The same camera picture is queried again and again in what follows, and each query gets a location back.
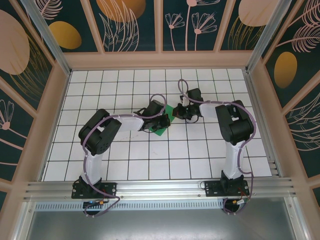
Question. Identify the grey metal shelf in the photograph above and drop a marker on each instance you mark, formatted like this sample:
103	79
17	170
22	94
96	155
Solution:
160	225

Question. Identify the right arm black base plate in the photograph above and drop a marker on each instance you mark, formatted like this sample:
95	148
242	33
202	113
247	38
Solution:
212	190

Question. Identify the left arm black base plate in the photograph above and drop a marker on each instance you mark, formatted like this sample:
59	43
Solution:
110	190

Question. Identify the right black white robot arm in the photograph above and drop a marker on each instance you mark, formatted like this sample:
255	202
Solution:
237	130

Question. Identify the aluminium frame post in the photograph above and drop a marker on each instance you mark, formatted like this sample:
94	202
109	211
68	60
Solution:
50	42
265	35

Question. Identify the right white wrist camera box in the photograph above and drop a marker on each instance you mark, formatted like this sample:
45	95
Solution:
185	101

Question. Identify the aluminium side rail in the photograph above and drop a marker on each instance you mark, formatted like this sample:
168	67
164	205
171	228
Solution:
253	95

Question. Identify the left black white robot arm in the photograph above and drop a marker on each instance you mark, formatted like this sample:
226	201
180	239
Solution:
100	135

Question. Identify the long aluminium mounting rail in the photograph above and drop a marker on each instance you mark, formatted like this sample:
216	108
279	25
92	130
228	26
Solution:
160	186

